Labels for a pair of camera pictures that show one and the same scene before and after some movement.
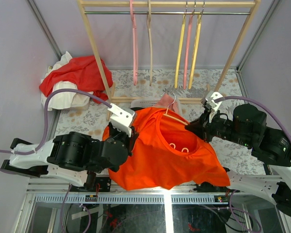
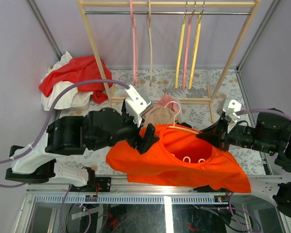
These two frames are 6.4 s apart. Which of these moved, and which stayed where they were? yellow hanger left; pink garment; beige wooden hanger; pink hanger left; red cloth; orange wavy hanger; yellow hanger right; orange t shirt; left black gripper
Moved: left black gripper; orange t shirt; orange wavy hanger
Stayed: yellow hanger right; pink hanger left; pink garment; yellow hanger left; beige wooden hanger; red cloth
